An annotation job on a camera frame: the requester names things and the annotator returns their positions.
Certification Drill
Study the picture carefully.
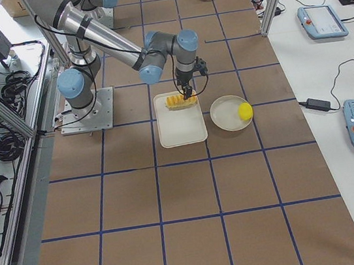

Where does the cream round plate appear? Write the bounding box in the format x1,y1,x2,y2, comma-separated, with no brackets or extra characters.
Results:
210,95,252,131

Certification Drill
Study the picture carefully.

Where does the blue teach pendant far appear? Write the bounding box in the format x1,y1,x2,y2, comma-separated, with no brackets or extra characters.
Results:
297,5,349,40

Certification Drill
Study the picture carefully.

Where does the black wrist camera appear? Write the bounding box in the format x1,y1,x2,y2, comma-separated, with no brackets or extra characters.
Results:
194,56,208,76

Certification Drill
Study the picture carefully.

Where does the cream rectangular tray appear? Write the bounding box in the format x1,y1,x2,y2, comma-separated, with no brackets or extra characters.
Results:
153,91,208,148

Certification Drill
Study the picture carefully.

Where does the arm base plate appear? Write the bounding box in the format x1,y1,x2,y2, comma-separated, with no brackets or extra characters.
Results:
61,86,114,136
95,7,114,29

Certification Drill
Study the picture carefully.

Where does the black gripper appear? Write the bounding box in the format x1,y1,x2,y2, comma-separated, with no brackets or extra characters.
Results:
175,70,193,100

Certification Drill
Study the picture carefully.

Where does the yellow sliced bread loaf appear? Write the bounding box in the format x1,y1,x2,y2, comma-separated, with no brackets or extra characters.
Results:
165,94,198,111

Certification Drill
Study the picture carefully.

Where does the black power adapter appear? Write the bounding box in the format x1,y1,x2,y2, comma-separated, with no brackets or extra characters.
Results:
305,98,331,112

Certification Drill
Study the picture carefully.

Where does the yellow lemon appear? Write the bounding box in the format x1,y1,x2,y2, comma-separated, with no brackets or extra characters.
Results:
237,102,253,121

